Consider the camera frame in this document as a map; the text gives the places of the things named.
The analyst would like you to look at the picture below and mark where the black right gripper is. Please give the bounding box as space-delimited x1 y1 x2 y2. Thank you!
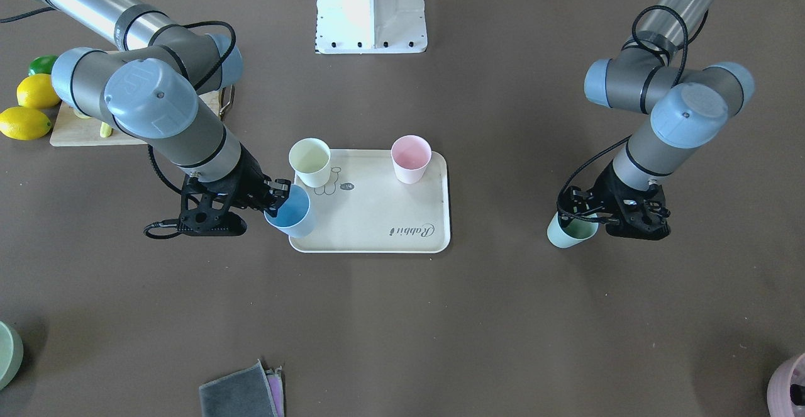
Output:
219 147 292 214

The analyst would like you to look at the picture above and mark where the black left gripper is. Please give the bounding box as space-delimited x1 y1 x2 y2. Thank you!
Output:
556 162 647 226

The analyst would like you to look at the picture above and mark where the green cup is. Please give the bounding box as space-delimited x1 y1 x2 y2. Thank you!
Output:
547 213 600 248

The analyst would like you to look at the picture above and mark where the blue cup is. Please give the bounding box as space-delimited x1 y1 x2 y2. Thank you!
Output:
264 184 317 238

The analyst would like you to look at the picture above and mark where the cream cup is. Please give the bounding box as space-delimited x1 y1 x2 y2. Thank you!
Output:
288 137 331 188

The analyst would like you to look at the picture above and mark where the pink cup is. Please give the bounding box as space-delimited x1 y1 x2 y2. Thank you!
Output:
391 135 432 184

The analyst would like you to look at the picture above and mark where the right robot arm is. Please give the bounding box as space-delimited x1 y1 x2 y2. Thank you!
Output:
34 0 291 221

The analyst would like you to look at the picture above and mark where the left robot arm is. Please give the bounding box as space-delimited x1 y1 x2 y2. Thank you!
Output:
552 0 755 240

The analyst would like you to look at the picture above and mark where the cream serving tray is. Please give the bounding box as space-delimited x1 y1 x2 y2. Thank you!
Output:
289 148 451 253

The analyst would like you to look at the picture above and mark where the grey folded cloth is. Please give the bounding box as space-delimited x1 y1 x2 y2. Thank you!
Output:
199 362 286 416

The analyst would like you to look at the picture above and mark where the wooden cutting board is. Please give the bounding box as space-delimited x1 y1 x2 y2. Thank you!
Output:
50 86 235 147

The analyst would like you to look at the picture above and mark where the whole yellow lemon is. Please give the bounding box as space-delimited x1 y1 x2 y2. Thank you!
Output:
16 74 62 109

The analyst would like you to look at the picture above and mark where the green lime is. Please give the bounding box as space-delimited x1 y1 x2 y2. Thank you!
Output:
28 54 58 76

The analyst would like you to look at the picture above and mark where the pink bowl with ice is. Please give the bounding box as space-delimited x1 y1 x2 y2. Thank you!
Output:
767 354 804 416

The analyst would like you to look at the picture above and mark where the mint green bowl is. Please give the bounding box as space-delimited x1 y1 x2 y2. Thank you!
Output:
0 321 24 389

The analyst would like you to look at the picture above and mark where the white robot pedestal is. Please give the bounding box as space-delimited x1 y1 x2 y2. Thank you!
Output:
314 0 428 54

